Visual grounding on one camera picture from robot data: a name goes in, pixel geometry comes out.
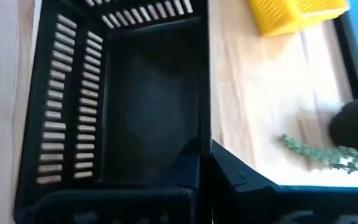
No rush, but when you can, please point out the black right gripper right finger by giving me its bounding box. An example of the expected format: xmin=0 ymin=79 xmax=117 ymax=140
xmin=211 ymin=141 xmax=358 ymax=224

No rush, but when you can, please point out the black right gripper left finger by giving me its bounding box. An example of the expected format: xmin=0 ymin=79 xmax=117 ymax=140
xmin=17 ymin=139 xmax=202 ymax=224

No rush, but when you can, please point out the black slotted plastic basket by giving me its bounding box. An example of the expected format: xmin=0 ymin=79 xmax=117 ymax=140
xmin=13 ymin=0 xmax=213 ymax=224

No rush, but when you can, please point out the succulent plant in black pot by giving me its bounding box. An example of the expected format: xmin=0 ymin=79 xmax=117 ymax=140
xmin=278 ymin=93 xmax=358 ymax=180

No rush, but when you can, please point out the yellow slotted plastic basket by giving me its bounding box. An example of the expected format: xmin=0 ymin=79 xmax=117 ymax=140
xmin=247 ymin=0 xmax=351 ymax=38

